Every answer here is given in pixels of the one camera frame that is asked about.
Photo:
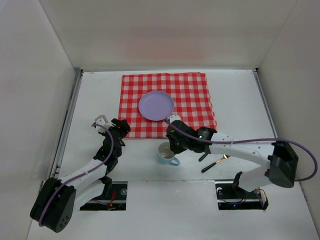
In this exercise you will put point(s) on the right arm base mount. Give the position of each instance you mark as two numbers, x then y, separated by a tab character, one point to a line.
229	199

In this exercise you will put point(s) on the white mug blue outside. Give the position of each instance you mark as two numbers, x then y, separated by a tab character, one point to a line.
165	156

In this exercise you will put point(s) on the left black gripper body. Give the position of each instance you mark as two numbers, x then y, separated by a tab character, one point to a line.
120	127

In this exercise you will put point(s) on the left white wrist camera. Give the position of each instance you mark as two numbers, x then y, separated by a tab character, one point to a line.
102	123

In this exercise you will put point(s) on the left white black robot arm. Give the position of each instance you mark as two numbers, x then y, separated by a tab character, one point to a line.
59	198

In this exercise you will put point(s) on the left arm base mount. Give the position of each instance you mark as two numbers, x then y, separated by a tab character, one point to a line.
113	198

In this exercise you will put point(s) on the gold fork dark handle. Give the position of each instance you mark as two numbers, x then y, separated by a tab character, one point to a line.
205	169

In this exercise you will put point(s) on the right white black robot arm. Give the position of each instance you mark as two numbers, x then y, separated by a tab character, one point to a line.
277	161

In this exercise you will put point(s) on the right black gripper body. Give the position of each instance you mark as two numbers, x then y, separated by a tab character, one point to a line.
173	135

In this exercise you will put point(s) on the red white checkered cloth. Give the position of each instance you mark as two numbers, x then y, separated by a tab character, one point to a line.
190	94

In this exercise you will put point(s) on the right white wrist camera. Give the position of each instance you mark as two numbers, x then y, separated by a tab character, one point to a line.
174	117

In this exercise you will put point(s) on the gold knife dark handle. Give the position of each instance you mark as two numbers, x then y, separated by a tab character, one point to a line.
203	157

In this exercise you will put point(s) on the lilac round plate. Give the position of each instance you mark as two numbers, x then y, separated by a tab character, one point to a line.
156	105

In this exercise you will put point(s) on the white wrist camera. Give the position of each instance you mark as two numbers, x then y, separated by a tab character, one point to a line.
174	117
102	123

